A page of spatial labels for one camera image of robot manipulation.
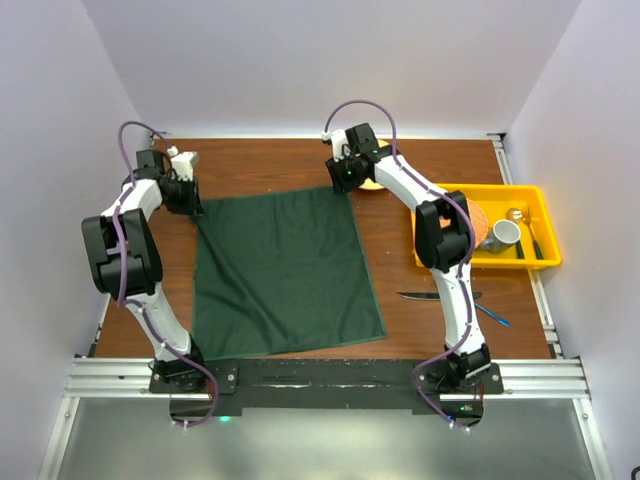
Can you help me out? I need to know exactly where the dark green cloth napkin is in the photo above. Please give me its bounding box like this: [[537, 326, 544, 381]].
[[191, 186, 387, 360]]

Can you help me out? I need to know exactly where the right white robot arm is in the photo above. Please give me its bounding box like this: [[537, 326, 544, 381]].
[[321, 123, 491, 393]]

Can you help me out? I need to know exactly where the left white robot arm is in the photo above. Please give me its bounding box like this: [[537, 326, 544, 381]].
[[81, 147, 207, 392]]

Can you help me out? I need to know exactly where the yellow round plate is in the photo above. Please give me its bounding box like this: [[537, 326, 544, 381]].
[[359, 139, 389, 191]]

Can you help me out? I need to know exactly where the orange woven coaster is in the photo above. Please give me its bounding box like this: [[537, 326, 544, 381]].
[[467, 199, 490, 248]]

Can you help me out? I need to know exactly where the grey mug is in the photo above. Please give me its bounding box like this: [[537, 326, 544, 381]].
[[480, 219, 521, 255]]

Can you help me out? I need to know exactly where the gold spoon in bin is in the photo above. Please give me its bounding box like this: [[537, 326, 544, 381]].
[[506, 207, 535, 239]]

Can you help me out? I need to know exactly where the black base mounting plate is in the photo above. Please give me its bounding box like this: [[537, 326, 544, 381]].
[[149, 357, 505, 420]]

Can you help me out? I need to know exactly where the yellow plastic bin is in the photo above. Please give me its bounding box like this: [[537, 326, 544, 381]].
[[439, 183, 562, 270]]

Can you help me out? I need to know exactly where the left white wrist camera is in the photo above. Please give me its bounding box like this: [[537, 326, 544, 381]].
[[167, 146, 199, 181]]

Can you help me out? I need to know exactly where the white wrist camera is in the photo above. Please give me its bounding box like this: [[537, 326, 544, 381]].
[[320, 129, 351, 162], [167, 146, 199, 181]]

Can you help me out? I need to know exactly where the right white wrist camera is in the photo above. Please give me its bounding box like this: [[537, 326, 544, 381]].
[[320, 129, 351, 162]]

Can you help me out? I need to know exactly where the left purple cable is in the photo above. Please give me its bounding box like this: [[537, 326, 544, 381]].
[[112, 120, 221, 434]]

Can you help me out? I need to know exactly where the purple cable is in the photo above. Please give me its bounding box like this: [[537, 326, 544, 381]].
[[324, 100, 484, 434], [112, 120, 221, 434]]

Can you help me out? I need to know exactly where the aluminium frame rail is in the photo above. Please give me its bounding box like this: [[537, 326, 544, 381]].
[[63, 358, 590, 399]]

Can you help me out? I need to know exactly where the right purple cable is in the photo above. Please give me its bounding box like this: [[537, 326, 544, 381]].
[[324, 100, 484, 434]]

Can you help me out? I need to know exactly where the dark handled utensil in bin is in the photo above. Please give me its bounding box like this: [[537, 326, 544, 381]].
[[527, 217, 545, 260]]

